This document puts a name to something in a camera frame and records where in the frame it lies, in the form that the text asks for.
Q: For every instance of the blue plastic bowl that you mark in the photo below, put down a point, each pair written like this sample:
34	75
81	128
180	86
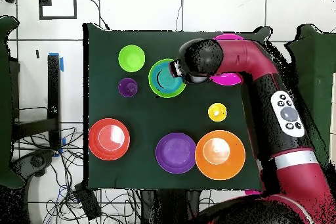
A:
165	79

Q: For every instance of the purple plastic cup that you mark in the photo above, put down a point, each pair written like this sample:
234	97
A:
127	87

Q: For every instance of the purple plastic bowl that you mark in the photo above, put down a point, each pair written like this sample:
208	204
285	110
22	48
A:
176	153

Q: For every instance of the red plastic bowl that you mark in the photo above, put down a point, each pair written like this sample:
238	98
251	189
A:
99	151

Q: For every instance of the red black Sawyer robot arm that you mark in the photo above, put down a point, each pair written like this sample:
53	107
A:
267	98

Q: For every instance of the large green plastic bowl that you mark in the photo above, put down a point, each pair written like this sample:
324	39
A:
168	95

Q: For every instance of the small green plastic bowl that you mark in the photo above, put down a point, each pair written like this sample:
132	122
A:
131	58

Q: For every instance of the large pink plastic bowl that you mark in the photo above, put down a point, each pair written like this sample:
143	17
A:
227	79

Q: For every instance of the yellow plastic cup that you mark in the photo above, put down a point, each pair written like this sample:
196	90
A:
218	116

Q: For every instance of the dark green table cloth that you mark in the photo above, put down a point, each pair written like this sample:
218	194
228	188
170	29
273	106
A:
110	37

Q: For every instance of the blue tape strip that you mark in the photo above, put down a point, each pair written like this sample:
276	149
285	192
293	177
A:
61	63

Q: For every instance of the orange plastic bowl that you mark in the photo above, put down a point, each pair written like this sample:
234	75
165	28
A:
231	166

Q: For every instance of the green cloth side table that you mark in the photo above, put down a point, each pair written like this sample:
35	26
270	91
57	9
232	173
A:
317	58
5	103

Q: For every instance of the pink bowl on floor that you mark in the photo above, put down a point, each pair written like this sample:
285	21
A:
253	192

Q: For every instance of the black floor box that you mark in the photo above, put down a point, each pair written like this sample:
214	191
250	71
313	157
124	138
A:
88	203

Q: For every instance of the black table frame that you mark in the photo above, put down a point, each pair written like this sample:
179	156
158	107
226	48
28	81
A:
53	90

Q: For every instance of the black pedestal leg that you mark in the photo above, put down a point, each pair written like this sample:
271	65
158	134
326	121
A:
36	161

